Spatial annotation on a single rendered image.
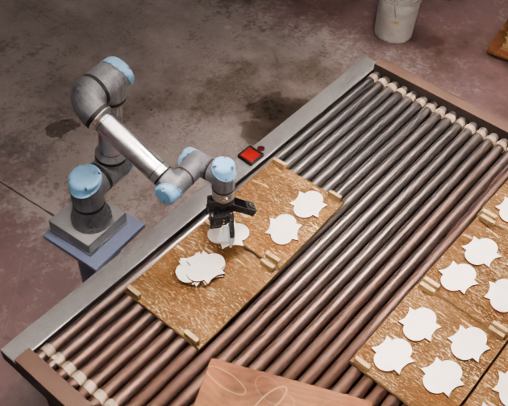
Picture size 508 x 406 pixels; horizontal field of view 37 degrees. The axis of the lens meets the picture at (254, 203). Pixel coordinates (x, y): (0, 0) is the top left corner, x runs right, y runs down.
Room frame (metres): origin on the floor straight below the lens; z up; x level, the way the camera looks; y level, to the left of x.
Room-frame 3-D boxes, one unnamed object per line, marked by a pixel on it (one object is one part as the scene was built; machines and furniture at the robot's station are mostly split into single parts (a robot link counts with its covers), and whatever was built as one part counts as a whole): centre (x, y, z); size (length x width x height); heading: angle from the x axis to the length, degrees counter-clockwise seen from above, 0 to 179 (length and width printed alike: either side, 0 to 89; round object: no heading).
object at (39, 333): (2.03, 0.13, 0.89); 2.08 x 0.09 x 0.06; 142
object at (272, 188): (1.88, -0.08, 0.93); 0.41 x 0.35 x 0.02; 144
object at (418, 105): (1.84, -0.13, 0.90); 1.95 x 0.05 x 0.05; 142
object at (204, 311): (1.54, 0.17, 0.93); 0.41 x 0.35 x 0.02; 142
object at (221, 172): (1.66, 0.10, 1.35); 0.09 x 0.08 x 0.11; 59
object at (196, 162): (1.70, 0.20, 1.35); 0.11 x 0.11 x 0.08; 59
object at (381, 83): (1.96, 0.03, 0.90); 1.95 x 0.05 x 0.05; 142
